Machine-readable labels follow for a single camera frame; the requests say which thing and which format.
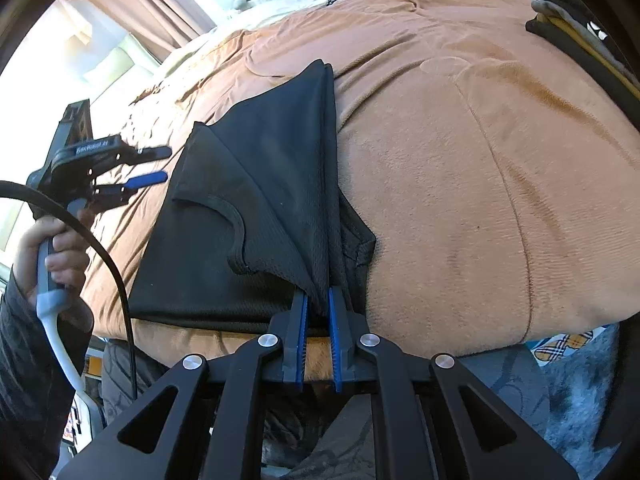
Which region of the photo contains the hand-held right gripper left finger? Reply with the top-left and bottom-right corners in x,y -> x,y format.
55,290 -> 309,480

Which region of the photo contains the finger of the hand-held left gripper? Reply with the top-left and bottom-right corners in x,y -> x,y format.
117,145 -> 174,164
94,171 -> 169,197

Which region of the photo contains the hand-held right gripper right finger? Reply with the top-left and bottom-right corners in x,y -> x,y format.
327,286 -> 581,480

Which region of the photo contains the black sleeveless top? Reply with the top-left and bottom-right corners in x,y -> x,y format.
127,59 -> 378,336

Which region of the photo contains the person's left forearm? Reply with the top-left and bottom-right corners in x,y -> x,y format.
0,270 -> 95,480

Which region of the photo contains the stack of folded dark clothes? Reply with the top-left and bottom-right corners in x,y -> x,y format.
525,0 -> 640,91

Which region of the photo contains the person's left hand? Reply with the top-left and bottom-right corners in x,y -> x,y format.
12,209 -> 95,297

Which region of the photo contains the beige curtain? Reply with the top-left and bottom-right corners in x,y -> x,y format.
107,0 -> 218,63

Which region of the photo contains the dark patterned cloth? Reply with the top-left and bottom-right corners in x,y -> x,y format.
102,337 -> 551,480

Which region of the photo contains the brown fleece blanket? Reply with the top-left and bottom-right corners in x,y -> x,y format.
80,0 -> 640,361

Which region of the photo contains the plaid cloth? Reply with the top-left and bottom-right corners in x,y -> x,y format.
531,331 -> 603,362

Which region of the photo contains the grey furry rug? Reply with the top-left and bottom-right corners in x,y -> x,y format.
542,324 -> 623,463

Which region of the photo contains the black cable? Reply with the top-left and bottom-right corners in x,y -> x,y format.
0,181 -> 138,398

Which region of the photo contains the white cable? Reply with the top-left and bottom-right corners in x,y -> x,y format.
47,317 -> 108,428

